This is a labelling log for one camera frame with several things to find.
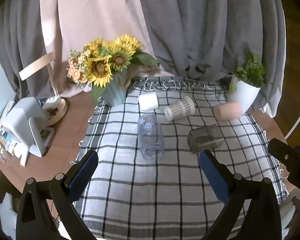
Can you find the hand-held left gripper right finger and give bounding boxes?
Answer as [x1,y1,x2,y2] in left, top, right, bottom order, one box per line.
[199,150,282,240]

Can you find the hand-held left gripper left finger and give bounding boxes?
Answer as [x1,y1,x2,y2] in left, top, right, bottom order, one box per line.
[16,149,99,240]

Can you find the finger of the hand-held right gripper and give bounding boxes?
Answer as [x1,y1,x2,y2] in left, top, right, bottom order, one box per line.
[267,138,300,196]

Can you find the clear plastic cup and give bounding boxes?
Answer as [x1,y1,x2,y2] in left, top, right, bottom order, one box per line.
[137,114,165,160]

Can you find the smoky grey glass cup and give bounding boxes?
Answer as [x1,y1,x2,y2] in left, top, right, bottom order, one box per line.
[187,125,224,154]

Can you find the pink cup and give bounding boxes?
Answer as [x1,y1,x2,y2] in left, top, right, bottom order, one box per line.
[213,102,243,121]

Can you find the patterned white cup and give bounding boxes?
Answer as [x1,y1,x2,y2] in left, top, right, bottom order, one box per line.
[164,96,196,121]

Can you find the checked tablecloth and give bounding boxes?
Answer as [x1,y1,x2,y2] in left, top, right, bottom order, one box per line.
[70,76,289,239]

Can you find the white box appliance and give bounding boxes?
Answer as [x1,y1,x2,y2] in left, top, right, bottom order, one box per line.
[1,97,55,167]

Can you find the white plant pot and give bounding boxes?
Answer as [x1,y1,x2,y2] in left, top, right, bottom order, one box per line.
[227,75,261,113]

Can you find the white desk lamp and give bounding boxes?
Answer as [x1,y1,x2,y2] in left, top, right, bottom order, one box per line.
[18,51,68,127]

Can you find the ribbed blue-grey vase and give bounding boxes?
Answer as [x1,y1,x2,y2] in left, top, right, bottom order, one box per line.
[99,68,131,106]

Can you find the green potted plant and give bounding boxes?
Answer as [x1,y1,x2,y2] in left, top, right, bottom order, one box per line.
[227,52,273,96]

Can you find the sunflower bouquet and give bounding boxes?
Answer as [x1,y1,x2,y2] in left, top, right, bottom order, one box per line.
[66,34,160,103]

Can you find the grey curtain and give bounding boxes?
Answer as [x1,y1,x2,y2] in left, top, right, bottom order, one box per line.
[0,0,287,119]

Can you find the pink curtain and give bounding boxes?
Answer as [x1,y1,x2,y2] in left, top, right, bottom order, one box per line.
[40,0,175,99]

